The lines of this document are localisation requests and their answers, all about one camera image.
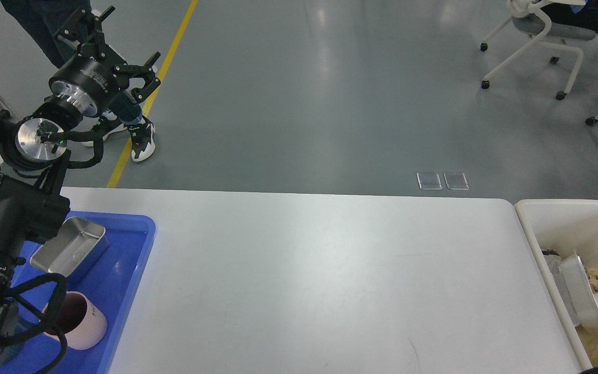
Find floor outlet plate left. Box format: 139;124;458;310
417;172;442;190

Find person in dark jeans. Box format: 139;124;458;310
1;0;157;163

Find stainless steel rectangular container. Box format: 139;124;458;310
30;216;110;284

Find aluminium foil tray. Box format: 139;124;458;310
560;252;598;333

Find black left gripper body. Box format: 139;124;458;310
48;55;119;116

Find white plastic bin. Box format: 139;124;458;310
515;199;598;371

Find floor outlet plate right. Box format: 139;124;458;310
442;172;470;190

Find plastic bag in bin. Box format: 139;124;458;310
541;249;580;327

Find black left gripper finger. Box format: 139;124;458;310
113;52;161;103
53;6;126;62

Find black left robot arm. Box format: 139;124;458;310
0;6;161;373

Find floor outlet plate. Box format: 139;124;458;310
417;172;442;190
442;172;470;190

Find pink mug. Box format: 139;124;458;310
56;291;107;351

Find blue plastic tray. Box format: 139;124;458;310
0;211;156;373

